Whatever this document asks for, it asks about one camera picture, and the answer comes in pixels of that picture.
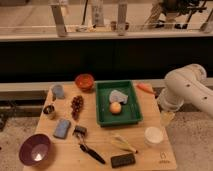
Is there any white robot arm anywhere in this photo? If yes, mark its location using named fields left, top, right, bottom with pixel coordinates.
left=157, top=64, right=213, bottom=126

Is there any black handled brush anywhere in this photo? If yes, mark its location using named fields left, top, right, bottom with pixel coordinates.
left=73, top=125, right=105, bottom=164

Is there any blue sponge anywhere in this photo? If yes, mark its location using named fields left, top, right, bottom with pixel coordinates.
left=53, top=119, right=71, bottom=139

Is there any grey crumpled cloth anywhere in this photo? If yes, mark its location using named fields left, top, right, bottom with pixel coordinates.
left=109, top=90, right=128, bottom=104

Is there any purple bowl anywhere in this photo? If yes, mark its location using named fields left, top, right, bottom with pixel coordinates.
left=19, top=134, right=51, bottom=166

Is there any red bowl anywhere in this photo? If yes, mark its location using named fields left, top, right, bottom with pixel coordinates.
left=75, top=74, right=94, bottom=91

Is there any orange carrot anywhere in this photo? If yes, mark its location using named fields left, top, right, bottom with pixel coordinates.
left=137, top=83, right=155, bottom=95

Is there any yellow apple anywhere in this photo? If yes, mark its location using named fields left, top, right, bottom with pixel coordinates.
left=110, top=102, right=122, bottom=114

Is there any small metal cup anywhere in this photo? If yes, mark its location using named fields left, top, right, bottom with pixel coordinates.
left=43, top=105, right=56, bottom=120

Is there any dark red grape bunch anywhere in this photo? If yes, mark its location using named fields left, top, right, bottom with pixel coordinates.
left=71, top=95, right=84, bottom=120

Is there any green plastic tray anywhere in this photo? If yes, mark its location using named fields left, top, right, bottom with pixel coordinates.
left=96, top=80, right=143, bottom=127

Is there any black rectangular block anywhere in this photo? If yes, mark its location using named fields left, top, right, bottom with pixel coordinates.
left=111, top=153, right=135, bottom=168

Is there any white round container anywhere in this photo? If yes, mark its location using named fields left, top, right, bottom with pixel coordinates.
left=144, top=127, right=164, bottom=146

